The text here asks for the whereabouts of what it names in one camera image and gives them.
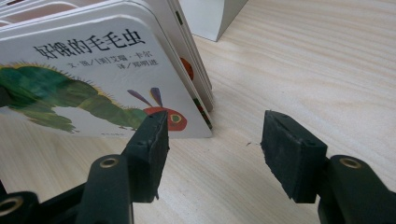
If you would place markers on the white caterpillar board book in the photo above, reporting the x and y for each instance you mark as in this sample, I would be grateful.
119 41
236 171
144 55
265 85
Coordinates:
93 46

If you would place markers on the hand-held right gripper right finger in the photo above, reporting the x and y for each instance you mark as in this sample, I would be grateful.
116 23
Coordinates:
292 155

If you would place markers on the grey metal expandable book rack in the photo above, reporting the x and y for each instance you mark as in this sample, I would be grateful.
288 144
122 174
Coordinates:
208 18

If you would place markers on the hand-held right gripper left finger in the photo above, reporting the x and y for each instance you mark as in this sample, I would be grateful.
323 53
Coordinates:
146 155

